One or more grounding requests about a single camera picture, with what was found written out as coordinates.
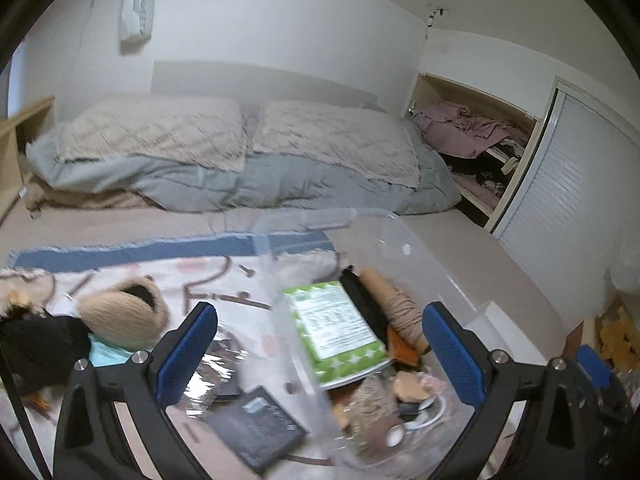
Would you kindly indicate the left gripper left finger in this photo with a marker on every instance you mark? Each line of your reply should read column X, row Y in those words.
column 90, row 442

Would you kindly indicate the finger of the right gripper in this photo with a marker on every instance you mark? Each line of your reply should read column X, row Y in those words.
column 598, row 372

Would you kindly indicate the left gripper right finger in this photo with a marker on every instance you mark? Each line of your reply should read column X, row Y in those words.
column 550, row 442

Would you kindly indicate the twine spool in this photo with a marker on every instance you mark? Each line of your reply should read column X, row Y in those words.
column 398, row 307

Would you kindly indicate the green dotted wipes pack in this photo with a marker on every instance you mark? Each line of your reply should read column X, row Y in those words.
column 340, row 344

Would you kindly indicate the round wooden coaster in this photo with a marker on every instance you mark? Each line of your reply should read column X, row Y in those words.
column 408, row 389

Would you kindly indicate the teal wet wipes pack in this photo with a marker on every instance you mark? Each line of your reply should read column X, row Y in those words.
column 104, row 354

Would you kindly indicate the beige plush slipper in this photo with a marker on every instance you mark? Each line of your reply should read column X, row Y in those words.
column 131, row 314

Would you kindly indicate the silver foil bag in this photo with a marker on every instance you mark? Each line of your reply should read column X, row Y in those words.
column 217, row 377

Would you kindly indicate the black fuzzy slipper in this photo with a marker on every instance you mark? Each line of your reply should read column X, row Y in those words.
column 41, row 350

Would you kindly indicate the dark notebook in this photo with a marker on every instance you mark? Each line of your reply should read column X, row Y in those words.
column 257, row 429

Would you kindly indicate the cartoon printed blanket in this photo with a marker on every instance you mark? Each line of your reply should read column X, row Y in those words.
column 235, row 284

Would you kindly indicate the white louvered closet door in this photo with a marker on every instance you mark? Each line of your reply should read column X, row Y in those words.
column 579, row 190

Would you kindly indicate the beige fleece blanket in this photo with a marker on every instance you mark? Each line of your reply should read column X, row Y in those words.
column 41, row 195

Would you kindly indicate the clear plastic storage bin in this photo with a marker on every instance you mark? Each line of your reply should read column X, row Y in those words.
column 359, row 423

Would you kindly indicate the grey blue duvet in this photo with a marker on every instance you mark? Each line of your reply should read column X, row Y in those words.
column 267, row 181

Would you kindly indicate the beige quilted left pillow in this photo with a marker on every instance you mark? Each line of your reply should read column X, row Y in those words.
column 193, row 130

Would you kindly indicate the beige quilted pillow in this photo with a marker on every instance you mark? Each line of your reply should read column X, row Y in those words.
column 193, row 130
column 373, row 144

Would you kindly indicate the wooden bedside shelf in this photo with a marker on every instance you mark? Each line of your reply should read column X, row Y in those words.
column 16, row 132

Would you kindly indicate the pile of pink clothes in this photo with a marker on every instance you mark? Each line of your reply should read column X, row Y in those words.
column 454, row 129

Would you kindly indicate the beige quilted right pillow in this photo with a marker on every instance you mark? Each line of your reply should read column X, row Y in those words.
column 373, row 144

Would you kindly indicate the white hanging bag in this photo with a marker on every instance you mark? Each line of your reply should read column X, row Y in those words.
column 135, row 24

